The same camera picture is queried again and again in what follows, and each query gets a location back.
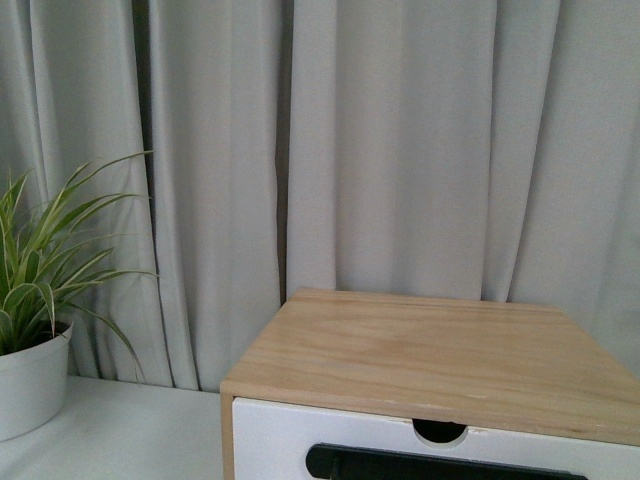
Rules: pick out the white drawer front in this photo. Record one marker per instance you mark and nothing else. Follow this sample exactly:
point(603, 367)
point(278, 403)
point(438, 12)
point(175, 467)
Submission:
point(271, 440)

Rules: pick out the black drawer handle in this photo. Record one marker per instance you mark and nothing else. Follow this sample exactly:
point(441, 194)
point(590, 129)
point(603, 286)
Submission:
point(324, 461)

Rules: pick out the light wooden drawer cabinet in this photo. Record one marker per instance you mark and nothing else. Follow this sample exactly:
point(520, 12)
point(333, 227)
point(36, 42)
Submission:
point(444, 364)

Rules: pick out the grey pleated curtain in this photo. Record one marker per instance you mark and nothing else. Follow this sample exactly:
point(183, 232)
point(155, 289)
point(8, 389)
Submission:
point(459, 149)

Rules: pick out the green spider plant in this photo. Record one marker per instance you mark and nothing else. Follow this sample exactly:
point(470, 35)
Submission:
point(54, 255)

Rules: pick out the white plant pot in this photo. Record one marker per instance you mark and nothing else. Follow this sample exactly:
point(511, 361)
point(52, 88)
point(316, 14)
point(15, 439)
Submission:
point(33, 385)

